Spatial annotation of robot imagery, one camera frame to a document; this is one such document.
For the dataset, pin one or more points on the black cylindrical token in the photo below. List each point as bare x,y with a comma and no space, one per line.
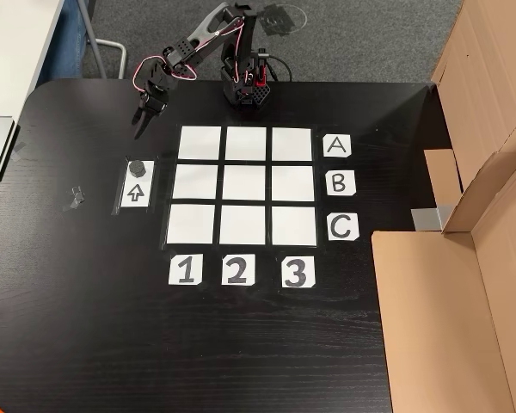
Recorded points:
136,168

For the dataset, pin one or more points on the white paper grid square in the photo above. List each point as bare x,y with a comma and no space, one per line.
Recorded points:
292,144
242,225
191,224
293,183
294,226
244,183
195,182
200,143
246,143

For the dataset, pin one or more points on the grey metal desk leg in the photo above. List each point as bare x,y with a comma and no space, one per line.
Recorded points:
112,45

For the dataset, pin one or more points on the white arrow paper sheet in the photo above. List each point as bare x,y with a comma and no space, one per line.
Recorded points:
134,193

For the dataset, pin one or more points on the grey tape piece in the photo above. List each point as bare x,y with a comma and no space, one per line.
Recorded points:
74,198
19,150

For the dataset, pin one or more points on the blue panel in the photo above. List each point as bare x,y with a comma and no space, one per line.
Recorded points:
64,38

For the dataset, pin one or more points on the red and black clamp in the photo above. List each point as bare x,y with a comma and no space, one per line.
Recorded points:
261,73

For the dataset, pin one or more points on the white desk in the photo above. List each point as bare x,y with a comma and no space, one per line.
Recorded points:
13,51

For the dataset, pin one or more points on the black floor tape patch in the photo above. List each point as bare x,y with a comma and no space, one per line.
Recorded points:
277,19

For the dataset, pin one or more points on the paper sheet number 1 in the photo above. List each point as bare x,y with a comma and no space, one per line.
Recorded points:
186,269

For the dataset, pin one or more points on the paper sheet number 2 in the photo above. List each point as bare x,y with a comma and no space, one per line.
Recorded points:
238,269

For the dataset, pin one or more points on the paper sheet letter A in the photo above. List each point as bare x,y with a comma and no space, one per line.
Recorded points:
337,146

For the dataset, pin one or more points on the paper sheet letter B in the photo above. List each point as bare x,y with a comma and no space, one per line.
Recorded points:
340,183

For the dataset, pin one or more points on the paper sheet number 3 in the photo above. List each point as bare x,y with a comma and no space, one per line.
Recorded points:
299,272

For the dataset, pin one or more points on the paper sheet letter C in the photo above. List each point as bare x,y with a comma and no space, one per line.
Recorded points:
343,227

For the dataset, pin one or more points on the grey tape joining cardboard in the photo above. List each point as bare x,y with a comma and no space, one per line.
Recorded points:
425,219

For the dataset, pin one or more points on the brown cardboard panel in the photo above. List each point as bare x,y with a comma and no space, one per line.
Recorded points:
486,86
434,322

